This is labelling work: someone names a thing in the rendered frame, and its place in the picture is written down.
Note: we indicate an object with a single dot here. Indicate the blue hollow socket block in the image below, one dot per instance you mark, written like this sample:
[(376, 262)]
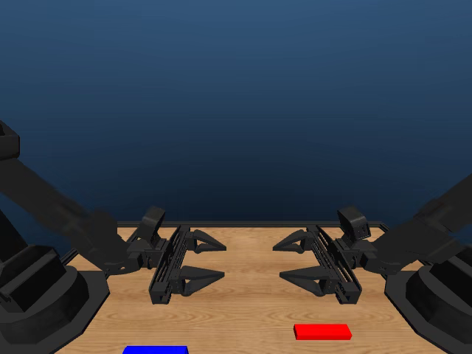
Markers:
[(155, 350)]

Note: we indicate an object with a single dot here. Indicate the thin red peg bar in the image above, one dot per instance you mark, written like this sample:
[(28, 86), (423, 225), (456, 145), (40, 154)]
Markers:
[(321, 332)]

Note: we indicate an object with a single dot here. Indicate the black table frame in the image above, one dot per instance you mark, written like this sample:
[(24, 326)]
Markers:
[(250, 224)]

